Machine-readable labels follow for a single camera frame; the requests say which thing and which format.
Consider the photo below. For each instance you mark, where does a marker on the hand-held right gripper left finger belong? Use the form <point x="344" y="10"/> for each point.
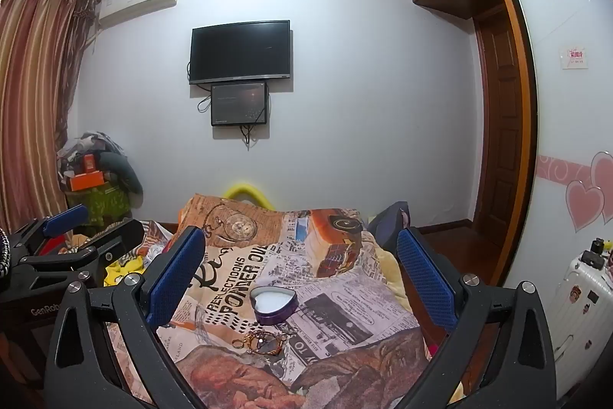
<point x="176" y="277"/>

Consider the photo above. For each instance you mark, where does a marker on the small black object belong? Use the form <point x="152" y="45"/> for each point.
<point x="594" y="253"/>

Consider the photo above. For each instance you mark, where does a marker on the pile of clothes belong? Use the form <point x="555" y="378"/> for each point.
<point x="86" y="145"/>

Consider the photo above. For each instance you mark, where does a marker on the silver earring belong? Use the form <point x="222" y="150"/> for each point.
<point x="290" y="333"/>

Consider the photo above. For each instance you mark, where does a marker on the purple heart-shaped tin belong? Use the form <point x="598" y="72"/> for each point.
<point x="266" y="319"/>

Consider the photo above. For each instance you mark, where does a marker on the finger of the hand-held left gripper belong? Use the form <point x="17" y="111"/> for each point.
<point x="67" y="219"/>
<point x="117" y="236"/>

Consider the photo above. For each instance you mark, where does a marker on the wall television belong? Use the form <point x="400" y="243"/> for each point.
<point x="239" y="52"/>

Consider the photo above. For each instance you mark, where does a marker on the striped curtain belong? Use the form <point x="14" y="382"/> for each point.
<point x="33" y="102"/>

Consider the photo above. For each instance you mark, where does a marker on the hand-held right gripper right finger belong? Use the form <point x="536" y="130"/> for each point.
<point x="426" y="277"/>

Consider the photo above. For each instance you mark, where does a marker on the yellow cloth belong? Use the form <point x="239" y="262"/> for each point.
<point x="122" y="270"/>

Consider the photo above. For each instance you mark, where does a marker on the orange box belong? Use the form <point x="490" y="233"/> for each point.
<point x="86" y="181"/>

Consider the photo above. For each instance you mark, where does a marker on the dark blue bag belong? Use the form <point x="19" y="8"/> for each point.
<point x="385" y="222"/>

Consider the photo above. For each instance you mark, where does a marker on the small black monitor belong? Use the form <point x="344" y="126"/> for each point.
<point x="239" y="104"/>

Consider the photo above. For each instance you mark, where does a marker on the striped cloth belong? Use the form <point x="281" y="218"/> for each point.
<point x="155" y="241"/>

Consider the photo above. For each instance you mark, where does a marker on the pale yellow fleece blanket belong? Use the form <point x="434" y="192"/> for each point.
<point x="390" y="275"/>

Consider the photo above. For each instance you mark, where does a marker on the wooden door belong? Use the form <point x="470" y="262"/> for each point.
<point x="500" y="126"/>

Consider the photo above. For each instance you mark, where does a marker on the newspaper print blanket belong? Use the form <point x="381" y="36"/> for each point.
<point x="335" y="318"/>

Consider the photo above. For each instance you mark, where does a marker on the white suitcase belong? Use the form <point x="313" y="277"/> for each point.
<point x="579" y="318"/>

